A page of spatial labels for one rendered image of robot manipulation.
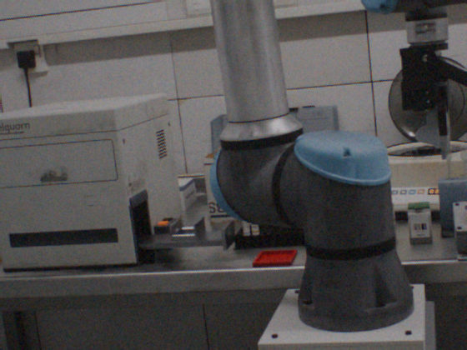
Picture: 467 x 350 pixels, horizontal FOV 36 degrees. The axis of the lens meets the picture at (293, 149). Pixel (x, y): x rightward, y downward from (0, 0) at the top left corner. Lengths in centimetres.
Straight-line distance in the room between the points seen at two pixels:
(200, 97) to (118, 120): 63
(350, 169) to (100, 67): 127
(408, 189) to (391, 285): 63
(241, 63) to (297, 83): 93
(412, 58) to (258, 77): 44
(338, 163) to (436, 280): 43
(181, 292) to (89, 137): 32
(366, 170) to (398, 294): 16
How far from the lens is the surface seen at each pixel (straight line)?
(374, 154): 88
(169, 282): 132
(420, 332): 89
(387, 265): 91
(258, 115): 96
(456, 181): 135
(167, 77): 197
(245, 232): 139
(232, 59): 96
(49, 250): 144
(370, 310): 89
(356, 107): 186
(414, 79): 133
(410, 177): 152
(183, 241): 135
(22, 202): 145
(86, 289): 139
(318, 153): 87
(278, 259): 130
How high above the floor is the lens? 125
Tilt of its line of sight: 8 degrees down
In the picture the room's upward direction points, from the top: 6 degrees counter-clockwise
